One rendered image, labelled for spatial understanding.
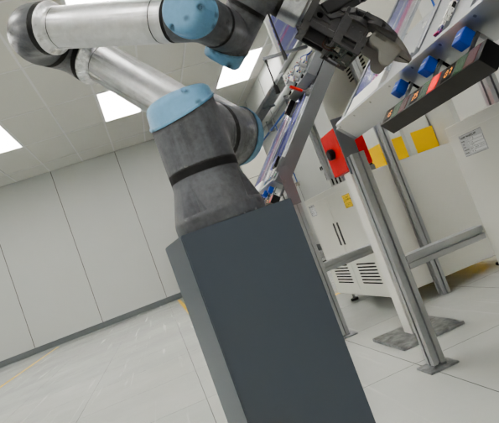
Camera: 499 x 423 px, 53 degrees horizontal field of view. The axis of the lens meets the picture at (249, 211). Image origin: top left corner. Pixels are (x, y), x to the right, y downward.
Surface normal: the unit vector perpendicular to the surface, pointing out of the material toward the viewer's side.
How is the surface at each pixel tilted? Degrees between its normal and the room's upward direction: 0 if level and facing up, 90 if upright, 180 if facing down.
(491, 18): 133
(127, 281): 90
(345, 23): 90
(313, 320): 90
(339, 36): 90
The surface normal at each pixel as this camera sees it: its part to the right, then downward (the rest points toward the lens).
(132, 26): -0.39, 0.54
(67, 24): -0.41, 0.23
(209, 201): -0.18, -0.32
